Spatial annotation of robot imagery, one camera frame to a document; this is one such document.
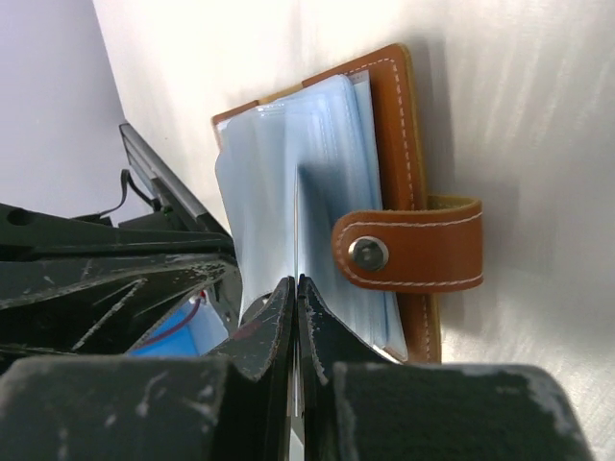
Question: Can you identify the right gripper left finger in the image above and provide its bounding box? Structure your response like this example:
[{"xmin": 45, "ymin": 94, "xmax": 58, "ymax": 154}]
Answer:
[{"xmin": 1, "ymin": 278, "xmax": 294, "ymax": 460}]

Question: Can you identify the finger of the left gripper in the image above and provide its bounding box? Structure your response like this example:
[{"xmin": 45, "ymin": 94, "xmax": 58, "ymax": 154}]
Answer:
[
  {"xmin": 1, "ymin": 204, "xmax": 234, "ymax": 262},
  {"xmin": 1, "ymin": 255, "xmax": 240, "ymax": 358}
]

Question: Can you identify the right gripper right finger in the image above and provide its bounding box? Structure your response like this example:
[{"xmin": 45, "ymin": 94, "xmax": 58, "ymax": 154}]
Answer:
[{"xmin": 296, "ymin": 277, "xmax": 592, "ymax": 460}]

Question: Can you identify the brown leather card holder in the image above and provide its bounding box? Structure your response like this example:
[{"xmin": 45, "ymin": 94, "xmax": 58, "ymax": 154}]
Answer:
[{"xmin": 212, "ymin": 43, "xmax": 483, "ymax": 363}]

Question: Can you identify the aluminium frame rail front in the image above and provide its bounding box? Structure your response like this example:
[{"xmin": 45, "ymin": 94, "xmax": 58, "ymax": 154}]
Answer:
[{"xmin": 119, "ymin": 123, "xmax": 230, "ymax": 237}]

